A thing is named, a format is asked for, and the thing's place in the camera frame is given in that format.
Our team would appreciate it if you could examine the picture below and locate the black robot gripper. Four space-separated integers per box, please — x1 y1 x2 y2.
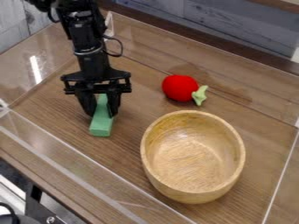
60 51 132 117

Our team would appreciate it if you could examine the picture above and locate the green rectangular block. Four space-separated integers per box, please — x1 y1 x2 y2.
88 94 113 137

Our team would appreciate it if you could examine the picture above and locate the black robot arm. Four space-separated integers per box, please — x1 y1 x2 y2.
24 0 132 117

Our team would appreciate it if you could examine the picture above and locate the light wooden bowl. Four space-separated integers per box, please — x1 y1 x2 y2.
140 110 246 204

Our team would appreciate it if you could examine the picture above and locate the red plush tomato toy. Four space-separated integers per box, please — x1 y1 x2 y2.
161 74 209 106

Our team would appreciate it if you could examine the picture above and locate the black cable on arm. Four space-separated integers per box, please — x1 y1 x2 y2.
101 34 125 58

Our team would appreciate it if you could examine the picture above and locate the black metal table bracket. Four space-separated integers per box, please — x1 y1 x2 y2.
24 185 66 224

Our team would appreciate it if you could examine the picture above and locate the black cable under table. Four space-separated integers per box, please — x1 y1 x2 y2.
0 201 21 224

